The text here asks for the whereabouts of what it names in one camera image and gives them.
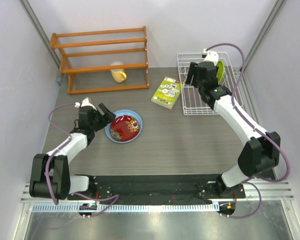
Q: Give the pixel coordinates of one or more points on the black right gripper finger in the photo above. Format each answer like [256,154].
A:
[197,79]
[191,74]

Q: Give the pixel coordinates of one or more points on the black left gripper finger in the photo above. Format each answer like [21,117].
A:
[107,114]
[105,122]

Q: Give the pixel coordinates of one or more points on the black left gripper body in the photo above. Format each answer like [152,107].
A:
[95,124]

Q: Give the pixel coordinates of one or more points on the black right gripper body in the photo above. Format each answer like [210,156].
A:
[199,84]

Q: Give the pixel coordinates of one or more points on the light blue plate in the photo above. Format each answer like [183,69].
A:
[120,113]

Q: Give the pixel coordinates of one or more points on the red floral plate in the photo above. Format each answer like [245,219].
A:
[124,128]

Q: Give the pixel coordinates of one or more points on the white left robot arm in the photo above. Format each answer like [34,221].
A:
[50,175]

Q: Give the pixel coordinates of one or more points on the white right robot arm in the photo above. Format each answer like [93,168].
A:
[260,148]

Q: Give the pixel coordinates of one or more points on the orange wooden shelf rack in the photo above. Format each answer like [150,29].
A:
[100,51]

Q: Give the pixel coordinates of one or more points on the lime green plate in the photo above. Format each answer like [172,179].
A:
[220,70]

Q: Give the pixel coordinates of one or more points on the green book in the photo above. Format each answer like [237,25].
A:
[167,93]

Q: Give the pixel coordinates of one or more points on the yellow mug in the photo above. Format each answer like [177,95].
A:
[118,74]

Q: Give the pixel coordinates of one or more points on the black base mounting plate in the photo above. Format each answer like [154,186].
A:
[158,190]

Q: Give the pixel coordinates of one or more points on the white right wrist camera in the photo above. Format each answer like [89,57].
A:
[210,56]

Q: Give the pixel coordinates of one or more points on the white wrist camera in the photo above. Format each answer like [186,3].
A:
[210,56]
[84,103]

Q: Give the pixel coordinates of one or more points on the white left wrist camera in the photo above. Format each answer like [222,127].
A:
[84,103]

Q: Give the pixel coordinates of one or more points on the white wire dish rack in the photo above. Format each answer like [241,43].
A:
[192,103]

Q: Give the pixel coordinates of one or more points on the slotted cable duct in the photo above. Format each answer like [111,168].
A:
[79,207]

